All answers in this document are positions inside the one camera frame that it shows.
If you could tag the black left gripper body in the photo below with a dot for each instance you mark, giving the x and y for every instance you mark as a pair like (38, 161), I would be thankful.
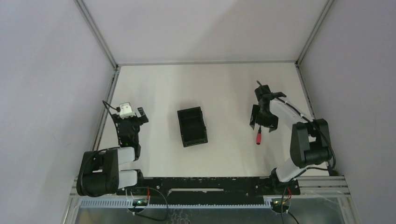
(130, 120)

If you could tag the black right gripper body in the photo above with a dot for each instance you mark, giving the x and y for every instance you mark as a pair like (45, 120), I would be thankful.
(264, 117)

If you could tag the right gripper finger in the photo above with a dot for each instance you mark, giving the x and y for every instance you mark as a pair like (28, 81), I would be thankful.
(273, 123)
(254, 114)

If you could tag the red handled screwdriver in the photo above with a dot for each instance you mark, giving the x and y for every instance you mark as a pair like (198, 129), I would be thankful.
(259, 136)

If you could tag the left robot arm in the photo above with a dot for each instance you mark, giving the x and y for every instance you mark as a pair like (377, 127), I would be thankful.
(100, 173)

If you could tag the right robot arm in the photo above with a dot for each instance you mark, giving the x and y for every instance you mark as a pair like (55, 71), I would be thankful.
(310, 139)

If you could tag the black plastic bin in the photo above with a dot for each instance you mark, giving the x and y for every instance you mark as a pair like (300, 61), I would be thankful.
(192, 127)

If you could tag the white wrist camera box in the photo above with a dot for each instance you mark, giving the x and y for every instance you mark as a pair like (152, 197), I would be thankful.
(126, 111)

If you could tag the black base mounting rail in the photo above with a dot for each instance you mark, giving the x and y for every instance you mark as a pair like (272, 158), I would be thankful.
(225, 191)

